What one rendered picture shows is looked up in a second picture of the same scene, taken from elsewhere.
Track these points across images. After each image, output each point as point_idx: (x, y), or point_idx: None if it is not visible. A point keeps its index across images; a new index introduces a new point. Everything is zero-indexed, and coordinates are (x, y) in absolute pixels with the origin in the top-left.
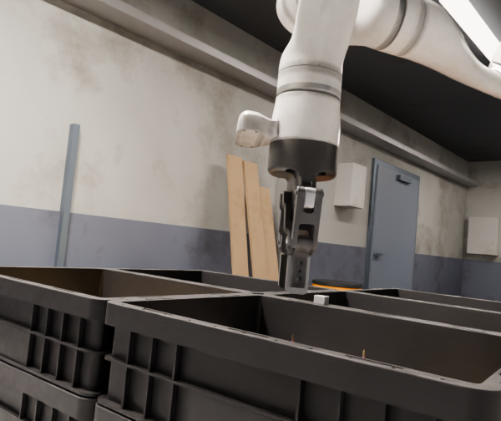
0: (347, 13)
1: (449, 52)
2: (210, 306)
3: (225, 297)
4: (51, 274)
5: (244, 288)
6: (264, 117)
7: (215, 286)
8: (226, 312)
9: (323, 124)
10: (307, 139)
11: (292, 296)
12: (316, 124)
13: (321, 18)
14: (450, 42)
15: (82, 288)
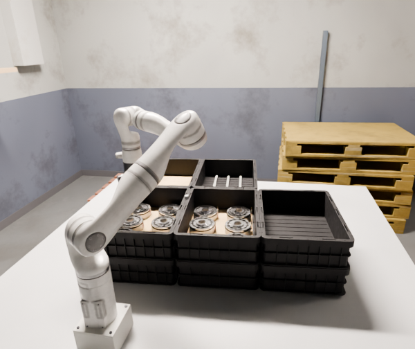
0: (122, 128)
1: (153, 133)
2: (162, 190)
3: (169, 188)
4: (179, 160)
5: (253, 174)
6: (118, 154)
7: (194, 179)
8: (170, 192)
9: (124, 158)
10: (123, 162)
11: (208, 190)
12: (123, 158)
13: (118, 130)
14: (151, 131)
15: (191, 165)
